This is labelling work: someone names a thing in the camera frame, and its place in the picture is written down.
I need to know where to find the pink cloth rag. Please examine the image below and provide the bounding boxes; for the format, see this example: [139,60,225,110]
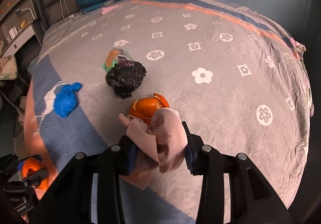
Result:
[118,108,188,189]

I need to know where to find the orange peel piece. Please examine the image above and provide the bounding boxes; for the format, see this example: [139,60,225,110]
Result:
[21,157,49,191]

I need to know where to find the black plastic bag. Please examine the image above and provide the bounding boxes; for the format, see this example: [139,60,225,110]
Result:
[106,61,147,99]

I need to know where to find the blue plastic bag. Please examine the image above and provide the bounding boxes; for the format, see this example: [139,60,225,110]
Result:
[53,82,82,118]

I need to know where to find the green noodle packet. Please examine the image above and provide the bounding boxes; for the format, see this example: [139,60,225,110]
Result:
[102,48,134,72]

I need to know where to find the grey patterned bed cover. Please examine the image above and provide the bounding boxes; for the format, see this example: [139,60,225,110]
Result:
[24,0,310,207]

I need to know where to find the teddy bear cushion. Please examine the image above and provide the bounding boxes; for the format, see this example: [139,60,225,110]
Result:
[0,55,18,81]

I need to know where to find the pink small item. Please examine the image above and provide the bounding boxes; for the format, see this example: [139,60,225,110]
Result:
[101,5,118,15]

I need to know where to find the floral sheet bed edge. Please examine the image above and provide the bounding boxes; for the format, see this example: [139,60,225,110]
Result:
[290,38,314,117]

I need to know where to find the grey padded headboard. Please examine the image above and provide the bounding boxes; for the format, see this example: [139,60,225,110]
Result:
[35,0,80,31]

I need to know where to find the grey bedside shelf unit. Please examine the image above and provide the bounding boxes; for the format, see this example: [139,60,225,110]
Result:
[1,0,44,57]

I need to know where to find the white desk lamp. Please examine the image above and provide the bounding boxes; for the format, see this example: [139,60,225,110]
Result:
[15,7,37,20]

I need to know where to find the white charging cable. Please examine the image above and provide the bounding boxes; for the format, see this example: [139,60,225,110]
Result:
[52,0,76,23]

